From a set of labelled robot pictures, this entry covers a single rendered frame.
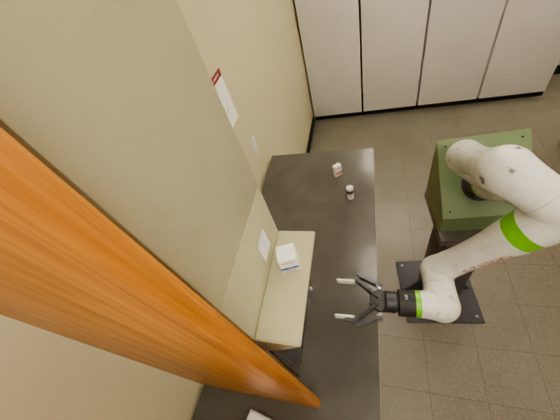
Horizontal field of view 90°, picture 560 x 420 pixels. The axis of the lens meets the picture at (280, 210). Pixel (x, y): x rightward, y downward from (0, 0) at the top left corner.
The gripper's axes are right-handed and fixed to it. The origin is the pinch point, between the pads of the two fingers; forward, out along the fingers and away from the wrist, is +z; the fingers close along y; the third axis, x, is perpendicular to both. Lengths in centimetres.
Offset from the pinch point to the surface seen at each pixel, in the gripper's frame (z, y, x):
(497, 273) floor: -100, -71, 115
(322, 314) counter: 9.2, 0.5, 19.9
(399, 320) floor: -30, -31, 114
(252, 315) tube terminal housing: 15.4, 21.7, -41.2
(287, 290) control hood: 9.0, 13.3, -37.2
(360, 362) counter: -7.2, 17.5, 20.0
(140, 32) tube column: 15, 5, -97
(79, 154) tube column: 15, 23, -93
